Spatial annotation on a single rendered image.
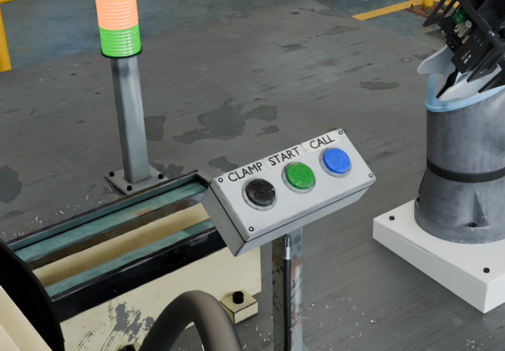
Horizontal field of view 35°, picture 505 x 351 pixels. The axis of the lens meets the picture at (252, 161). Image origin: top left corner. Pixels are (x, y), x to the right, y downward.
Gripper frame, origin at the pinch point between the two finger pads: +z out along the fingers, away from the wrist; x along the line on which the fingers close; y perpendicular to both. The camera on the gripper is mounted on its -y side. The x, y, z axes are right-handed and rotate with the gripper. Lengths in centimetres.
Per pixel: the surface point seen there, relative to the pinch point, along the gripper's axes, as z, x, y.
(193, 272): 31.6, -2.2, 21.0
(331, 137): 7.9, -2.8, 10.2
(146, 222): 35.3, -11.9, 21.5
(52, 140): 72, -47, 13
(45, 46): 281, -215, -88
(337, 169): 7.3, 0.9, 12.5
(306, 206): 8.0, 2.9, 17.8
